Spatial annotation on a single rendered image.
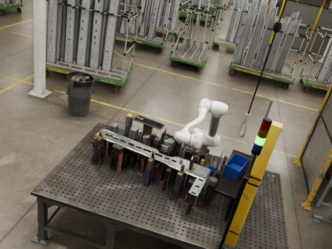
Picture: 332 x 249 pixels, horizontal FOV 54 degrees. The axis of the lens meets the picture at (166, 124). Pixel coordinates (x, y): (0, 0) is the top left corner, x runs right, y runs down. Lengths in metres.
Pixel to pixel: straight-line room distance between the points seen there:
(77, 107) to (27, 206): 2.37
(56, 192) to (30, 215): 0.86
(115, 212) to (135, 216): 0.19
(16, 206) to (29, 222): 0.32
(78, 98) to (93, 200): 2.97
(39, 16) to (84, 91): 1.55
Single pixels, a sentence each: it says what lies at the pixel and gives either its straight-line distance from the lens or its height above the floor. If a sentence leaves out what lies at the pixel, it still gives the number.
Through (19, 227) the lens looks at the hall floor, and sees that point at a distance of 4.20.
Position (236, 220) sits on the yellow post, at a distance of 3.13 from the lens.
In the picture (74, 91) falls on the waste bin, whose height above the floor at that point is 0.52.
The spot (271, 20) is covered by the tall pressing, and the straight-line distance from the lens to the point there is 10.27.
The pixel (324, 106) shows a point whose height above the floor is 1.21.
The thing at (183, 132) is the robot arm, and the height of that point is 1.43.
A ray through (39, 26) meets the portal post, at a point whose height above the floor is 1.36.
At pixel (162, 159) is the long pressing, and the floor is 1.00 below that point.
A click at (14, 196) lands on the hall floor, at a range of 4.58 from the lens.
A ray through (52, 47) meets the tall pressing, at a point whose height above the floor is 0.66.
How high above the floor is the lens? 3.03
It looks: 28 degrees down
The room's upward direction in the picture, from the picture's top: 12 degrees clockwise
